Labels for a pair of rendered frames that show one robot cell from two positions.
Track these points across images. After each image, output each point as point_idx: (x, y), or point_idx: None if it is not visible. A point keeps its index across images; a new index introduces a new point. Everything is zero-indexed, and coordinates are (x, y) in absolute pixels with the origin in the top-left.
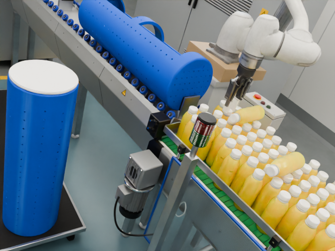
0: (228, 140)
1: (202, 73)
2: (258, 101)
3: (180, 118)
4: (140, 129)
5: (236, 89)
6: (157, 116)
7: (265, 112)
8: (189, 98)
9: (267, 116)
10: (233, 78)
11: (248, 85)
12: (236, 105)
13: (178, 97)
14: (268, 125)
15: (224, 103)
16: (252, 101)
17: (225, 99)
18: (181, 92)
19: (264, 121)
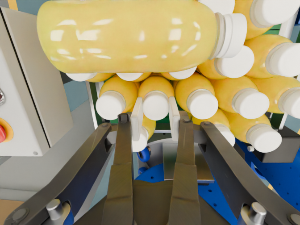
0: None
1: None
2: (6, 108)
3: (195, 145)
4: None
5: (193, 156)
6: (292, 152)
7: (7, 51)
8: (200, 178)
9: (9, 35)
10: (8, 208)
11: (78, 172)
12: (136, 106)
13: (213, 185)
14: (27, 17)
15: (143, 136)
16: (31, 117)
17: (41, 168)
18: (211, 196)
19: (29, 37)
